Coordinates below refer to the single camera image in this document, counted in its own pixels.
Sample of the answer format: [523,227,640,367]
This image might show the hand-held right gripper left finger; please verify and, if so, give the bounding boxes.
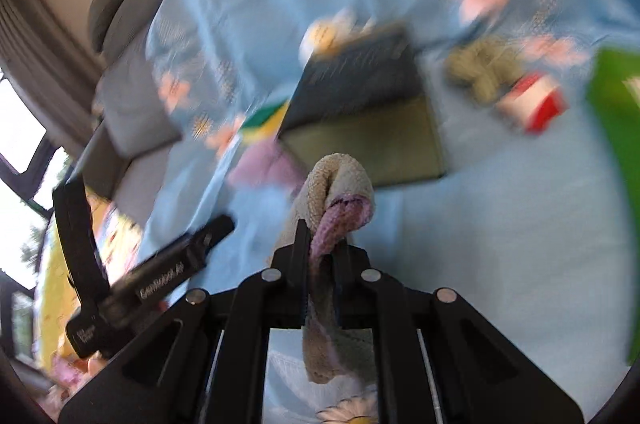
[59,218,309,424]

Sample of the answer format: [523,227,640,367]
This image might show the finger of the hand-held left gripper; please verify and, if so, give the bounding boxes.
[52,178,112,302]
[107,214,237,305]

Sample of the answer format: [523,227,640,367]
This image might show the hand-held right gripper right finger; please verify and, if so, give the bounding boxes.
[334,248,584,424]

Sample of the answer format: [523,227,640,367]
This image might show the lavender knit cloth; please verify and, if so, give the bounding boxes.
[306,193,376,335]

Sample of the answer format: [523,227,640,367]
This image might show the yellow and pink cloth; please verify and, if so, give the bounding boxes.
[274,153,376,384]

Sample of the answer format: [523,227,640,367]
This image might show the yellow and green sponge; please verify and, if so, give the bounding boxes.
[239,101,292,146]

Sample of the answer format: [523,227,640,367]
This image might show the yellow printed blanket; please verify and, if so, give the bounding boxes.
[32,187,146,410]

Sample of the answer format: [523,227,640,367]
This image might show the window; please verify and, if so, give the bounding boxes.
[0,64,76,355]

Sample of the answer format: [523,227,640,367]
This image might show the pink waffle cloth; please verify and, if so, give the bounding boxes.
[227,139,307,190]

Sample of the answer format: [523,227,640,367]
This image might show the grey sofa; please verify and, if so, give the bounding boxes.
[87,0,241,205]

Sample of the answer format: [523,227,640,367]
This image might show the dark metal tin box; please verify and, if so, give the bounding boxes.
[276,20,447,189]

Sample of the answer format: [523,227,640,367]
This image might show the grey curtain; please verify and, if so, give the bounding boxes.
[0,0,108,155]

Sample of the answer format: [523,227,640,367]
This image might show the white plush toy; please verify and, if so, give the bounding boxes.
[299,7,376,55]

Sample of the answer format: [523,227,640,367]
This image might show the red and white cloth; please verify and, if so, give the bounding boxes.
[495,73,569,134]

